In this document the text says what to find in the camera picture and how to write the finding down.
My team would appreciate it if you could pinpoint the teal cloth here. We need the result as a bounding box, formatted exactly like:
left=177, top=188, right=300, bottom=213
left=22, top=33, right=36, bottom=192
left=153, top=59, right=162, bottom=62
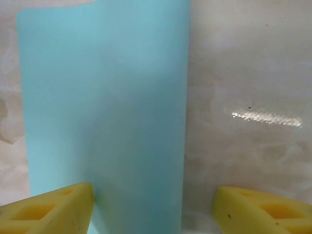
left=15, top=0, right=191, bottom=234

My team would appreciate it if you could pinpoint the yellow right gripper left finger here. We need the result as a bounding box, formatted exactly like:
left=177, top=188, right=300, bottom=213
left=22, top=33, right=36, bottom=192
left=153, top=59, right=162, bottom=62
left=0, top=181, right=95, bottom=234

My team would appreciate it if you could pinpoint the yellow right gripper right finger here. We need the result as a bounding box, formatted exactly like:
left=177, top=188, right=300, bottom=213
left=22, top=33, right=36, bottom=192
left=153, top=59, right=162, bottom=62
left=211, top=185, right=312, bottom=234

